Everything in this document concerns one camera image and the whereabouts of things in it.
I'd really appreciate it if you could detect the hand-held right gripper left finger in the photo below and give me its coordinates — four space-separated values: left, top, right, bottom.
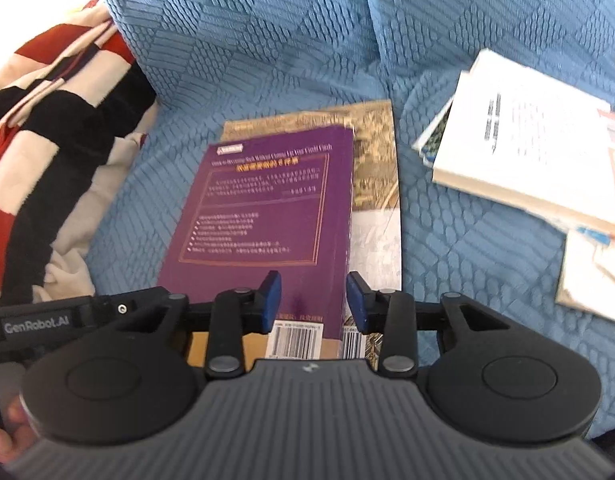
137 271 283 379

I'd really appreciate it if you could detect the photo cover booklet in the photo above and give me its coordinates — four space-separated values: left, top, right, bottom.
555 227 615 326
412 100 455 167

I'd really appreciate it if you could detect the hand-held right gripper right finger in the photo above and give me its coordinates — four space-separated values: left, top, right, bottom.
347 271 508 379

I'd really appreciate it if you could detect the brown cover book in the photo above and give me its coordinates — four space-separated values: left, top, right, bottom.
221 100 403 361

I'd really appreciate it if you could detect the person's left hand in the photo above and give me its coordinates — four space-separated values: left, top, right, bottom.
0 420 37 467

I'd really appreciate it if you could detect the red black striped blanket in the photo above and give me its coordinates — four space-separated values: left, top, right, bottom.
0 0 160 308

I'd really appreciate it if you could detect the white cover book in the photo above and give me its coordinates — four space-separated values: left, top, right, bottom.
431 49 615 233

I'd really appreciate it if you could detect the purple cover book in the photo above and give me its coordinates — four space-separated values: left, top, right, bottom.
156 127 355 363

